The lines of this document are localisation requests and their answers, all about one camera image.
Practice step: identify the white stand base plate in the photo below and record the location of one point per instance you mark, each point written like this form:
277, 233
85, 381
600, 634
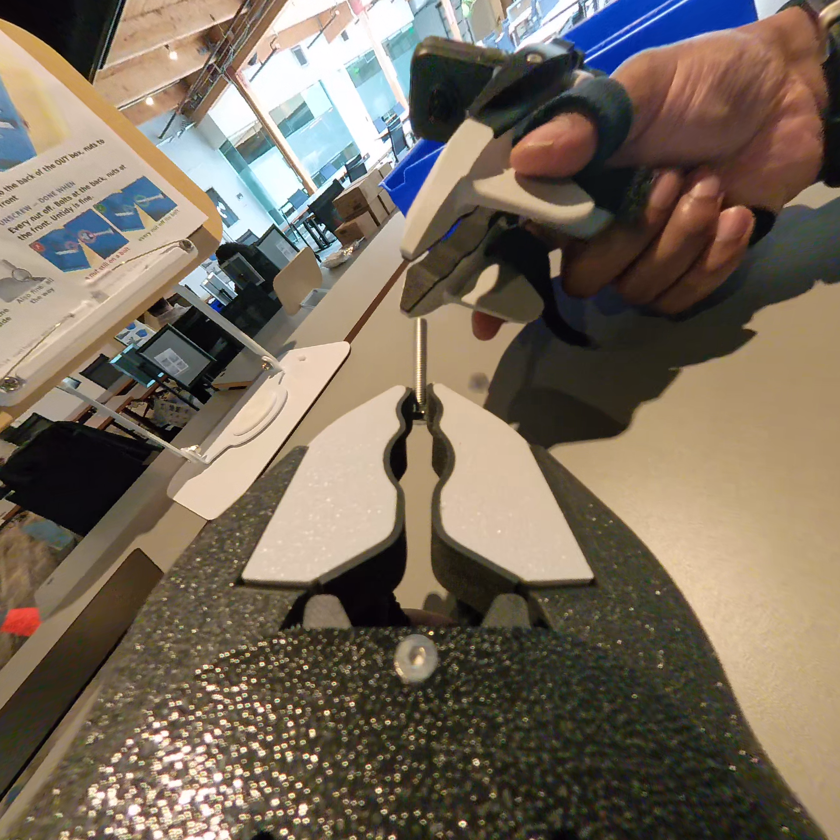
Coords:
295, 380

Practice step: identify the small red object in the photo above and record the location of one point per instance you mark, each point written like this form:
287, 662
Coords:
19, 621

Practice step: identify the long silver threaded bolt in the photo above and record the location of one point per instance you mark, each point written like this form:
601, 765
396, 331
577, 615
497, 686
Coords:
421, 361

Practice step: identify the small computer monitor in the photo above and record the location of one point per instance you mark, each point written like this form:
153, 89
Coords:
174, 358

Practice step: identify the blue plastic bin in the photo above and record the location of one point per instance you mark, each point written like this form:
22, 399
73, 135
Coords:
417, 177
656, 26

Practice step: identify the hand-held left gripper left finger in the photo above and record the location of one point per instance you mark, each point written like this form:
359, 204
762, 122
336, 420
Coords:
334, 499

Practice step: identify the black bag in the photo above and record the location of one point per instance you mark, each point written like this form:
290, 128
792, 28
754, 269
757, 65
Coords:
72, 472

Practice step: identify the dark wall screen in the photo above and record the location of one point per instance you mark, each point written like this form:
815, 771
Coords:
92, 33

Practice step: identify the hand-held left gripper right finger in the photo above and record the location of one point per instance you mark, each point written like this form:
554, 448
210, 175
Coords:
505, 512

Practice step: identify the printed instruction sheet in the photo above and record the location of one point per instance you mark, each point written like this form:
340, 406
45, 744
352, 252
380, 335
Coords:
79, 216

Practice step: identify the cardboard box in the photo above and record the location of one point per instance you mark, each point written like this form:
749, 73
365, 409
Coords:
354, 231
358, 197

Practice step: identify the wooden document board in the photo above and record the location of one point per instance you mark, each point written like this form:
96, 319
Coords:
211, 226

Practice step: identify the person's right hand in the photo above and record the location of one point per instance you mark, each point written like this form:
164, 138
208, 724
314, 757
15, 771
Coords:
709, 144

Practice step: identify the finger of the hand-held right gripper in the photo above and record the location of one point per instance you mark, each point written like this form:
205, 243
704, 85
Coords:
453, 275
446, 190

